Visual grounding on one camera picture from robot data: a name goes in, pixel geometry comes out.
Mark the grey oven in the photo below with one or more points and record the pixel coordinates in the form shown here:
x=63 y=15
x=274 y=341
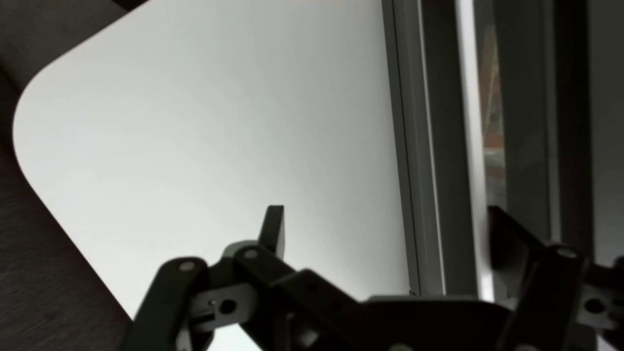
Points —
x=438 y=146

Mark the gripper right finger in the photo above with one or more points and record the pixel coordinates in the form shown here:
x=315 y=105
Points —
x=551 y=292

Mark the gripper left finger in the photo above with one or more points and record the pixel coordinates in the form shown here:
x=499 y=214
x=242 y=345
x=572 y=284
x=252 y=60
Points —
x=273 y=292

